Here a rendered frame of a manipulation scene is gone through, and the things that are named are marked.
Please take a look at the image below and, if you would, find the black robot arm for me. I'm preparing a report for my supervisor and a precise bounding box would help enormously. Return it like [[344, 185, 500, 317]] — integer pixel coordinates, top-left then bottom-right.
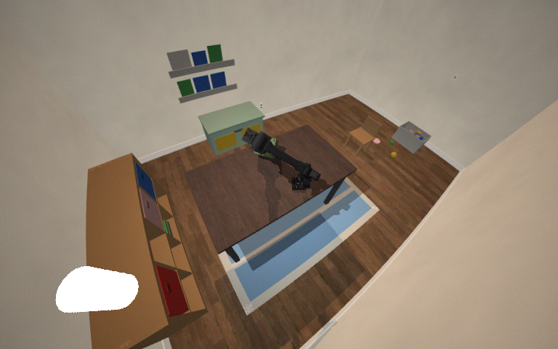
[[242, 128, 321, 189]]

